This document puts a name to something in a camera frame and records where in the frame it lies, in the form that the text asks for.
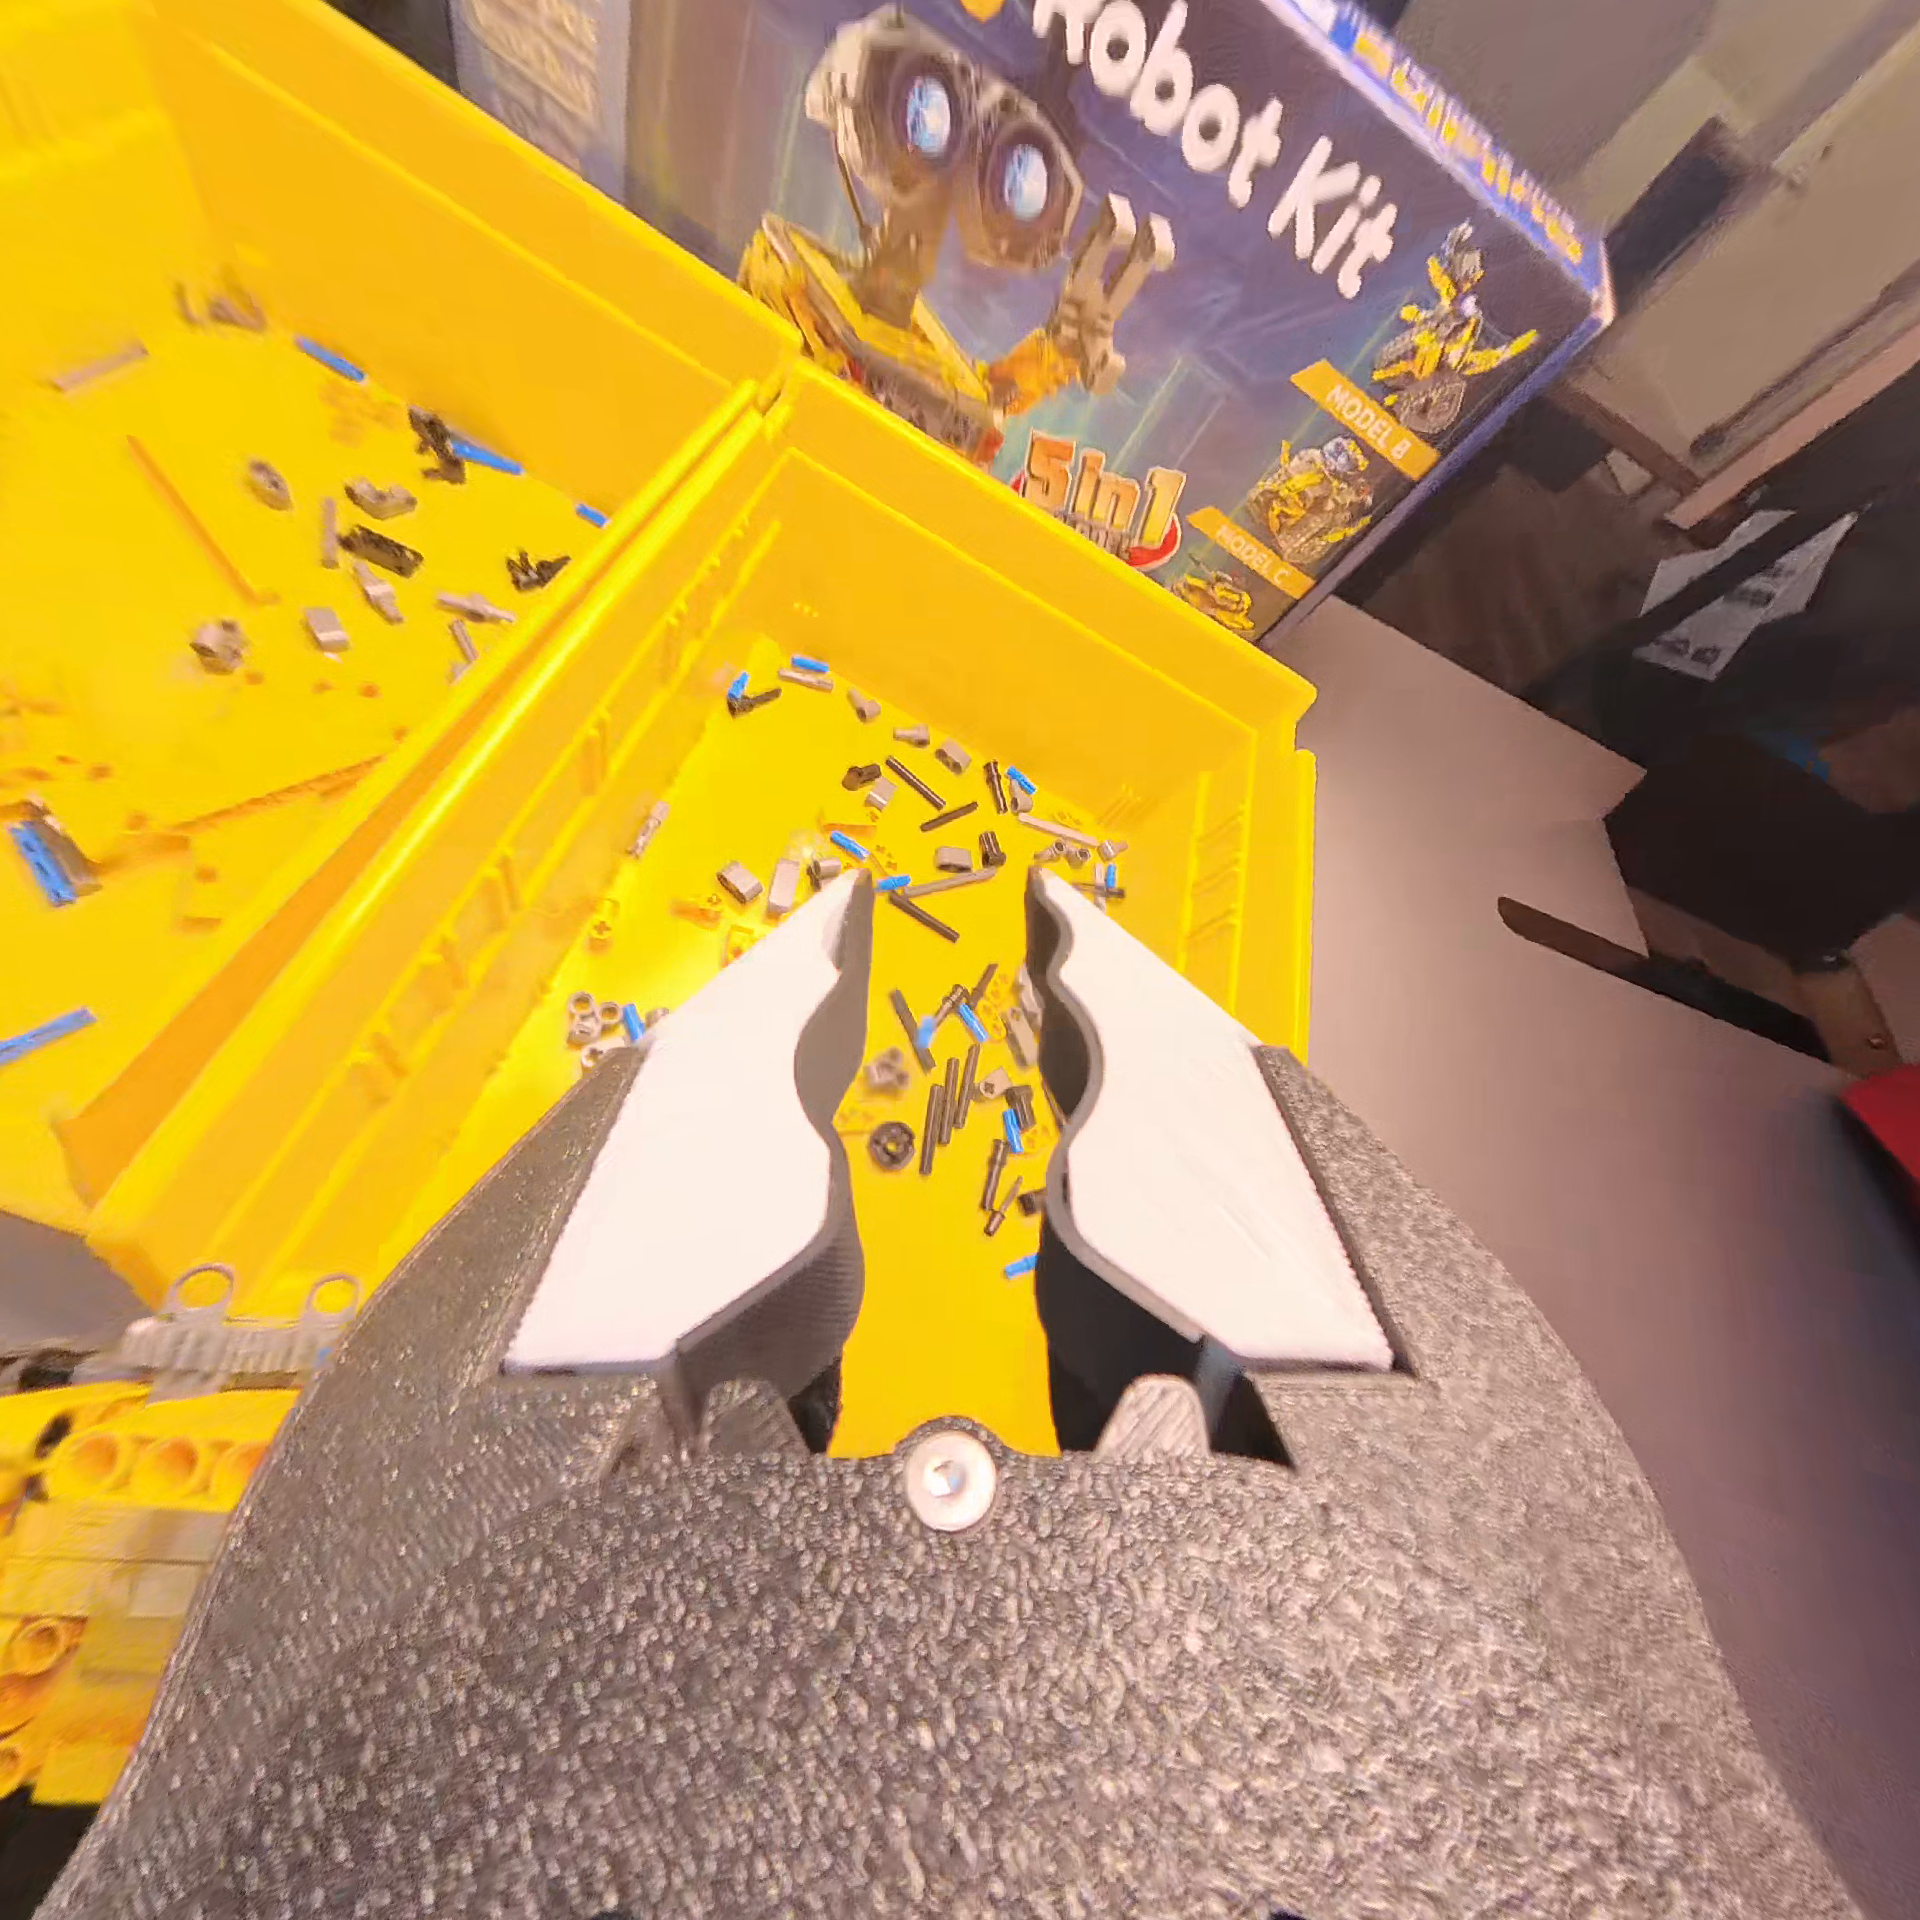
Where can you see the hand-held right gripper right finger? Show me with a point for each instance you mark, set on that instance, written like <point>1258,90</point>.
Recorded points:
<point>1200,1185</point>

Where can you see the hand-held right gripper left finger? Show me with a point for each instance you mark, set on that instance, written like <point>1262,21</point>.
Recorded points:
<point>705,1185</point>

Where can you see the assorted black blue pins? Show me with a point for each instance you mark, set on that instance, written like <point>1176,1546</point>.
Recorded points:
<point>945,1081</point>

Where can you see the yellow plastic bin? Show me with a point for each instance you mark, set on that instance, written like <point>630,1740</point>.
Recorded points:
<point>374,225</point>
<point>451,930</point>

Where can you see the yellow toy robot model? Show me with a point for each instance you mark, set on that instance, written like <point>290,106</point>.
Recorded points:
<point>104,1500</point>

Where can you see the assorted grey blue small parts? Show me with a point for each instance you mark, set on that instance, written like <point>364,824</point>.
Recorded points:
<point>374,549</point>

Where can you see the grey desk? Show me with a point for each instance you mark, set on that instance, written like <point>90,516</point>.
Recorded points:
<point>1575,1201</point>

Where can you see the white printed leaflet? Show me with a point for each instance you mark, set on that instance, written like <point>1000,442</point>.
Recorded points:
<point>1740,600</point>

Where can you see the blue robot kit box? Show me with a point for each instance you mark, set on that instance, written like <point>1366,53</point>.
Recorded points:
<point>1200,301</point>

